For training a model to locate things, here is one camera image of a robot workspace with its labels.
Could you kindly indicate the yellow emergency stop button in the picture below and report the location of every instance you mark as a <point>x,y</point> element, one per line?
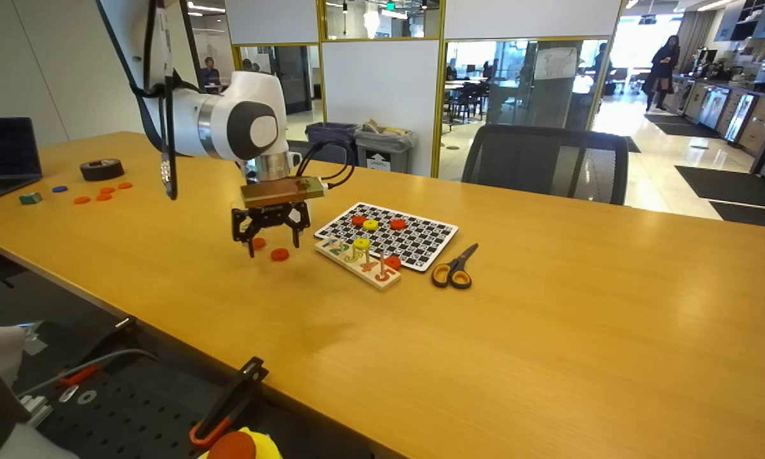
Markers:
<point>242,444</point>

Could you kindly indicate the orange handled scissors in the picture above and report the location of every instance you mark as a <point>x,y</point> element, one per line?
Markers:
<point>454,270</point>

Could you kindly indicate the black orange clamp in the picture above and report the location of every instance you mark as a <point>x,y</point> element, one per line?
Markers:
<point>228,405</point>

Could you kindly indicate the yellow disc with hole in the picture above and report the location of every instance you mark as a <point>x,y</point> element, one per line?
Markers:
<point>370,224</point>

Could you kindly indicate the orange flat chips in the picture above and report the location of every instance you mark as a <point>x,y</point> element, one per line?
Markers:
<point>101,192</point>

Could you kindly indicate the walking person in black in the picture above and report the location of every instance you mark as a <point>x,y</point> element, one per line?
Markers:
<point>661,71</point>

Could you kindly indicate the green flat chip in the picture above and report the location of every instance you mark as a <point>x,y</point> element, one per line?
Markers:
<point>26,200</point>

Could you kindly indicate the orange disc on sheet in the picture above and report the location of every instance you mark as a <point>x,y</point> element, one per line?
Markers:
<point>397,224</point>

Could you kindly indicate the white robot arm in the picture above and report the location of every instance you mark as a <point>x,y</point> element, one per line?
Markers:
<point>242,122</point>

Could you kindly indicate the black tape roll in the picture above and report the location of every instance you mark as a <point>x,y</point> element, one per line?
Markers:
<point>102,169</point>

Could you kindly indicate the black office chair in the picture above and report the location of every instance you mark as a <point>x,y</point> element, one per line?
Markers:
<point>574,163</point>

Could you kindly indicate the black laptop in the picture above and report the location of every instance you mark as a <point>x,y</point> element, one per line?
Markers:
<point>19,152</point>

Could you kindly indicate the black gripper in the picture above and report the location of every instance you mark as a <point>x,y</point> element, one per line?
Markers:
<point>247,222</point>

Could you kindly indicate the wooden number puzzle board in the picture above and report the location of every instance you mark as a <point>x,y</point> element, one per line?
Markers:
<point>357,262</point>

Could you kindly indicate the checkerboard marker sheet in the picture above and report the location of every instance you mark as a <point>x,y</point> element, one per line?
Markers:
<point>417,245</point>

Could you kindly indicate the orange disc by puzzle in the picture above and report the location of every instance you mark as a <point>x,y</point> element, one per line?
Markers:
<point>394,261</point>

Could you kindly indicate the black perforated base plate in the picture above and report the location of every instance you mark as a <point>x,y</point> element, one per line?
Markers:
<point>131,394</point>

